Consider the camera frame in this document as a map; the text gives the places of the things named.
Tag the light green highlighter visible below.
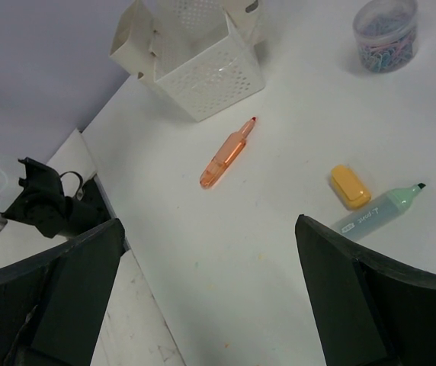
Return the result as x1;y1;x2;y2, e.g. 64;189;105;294
330;183;426;242

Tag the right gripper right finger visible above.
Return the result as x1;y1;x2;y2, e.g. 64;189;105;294
295;215;436;365

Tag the yellow highlighter cap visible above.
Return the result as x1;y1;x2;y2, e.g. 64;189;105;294
330;165;371;210

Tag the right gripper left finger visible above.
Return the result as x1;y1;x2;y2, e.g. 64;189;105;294
0;219;125;365

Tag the paperclip jar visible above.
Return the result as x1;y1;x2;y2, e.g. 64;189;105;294
352;0;418;73

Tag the orange highlighter pen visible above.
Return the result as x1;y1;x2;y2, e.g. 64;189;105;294
199;117;257;189

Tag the white perforated organizer box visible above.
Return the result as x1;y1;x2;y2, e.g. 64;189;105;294
110;1;264;122

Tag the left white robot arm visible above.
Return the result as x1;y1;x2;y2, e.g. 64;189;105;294
1;157;111;239

